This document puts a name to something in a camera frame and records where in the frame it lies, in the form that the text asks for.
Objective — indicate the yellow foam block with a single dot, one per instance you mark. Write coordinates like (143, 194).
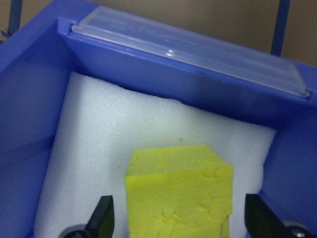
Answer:
(178, 198)

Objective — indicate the clear plastic label holder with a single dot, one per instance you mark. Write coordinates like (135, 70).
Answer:
(185, 49)

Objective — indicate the blue plastic storage bin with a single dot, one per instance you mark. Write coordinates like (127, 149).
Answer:
(37, 99)

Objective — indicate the white foam pad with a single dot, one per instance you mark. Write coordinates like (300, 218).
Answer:
(111, 124)

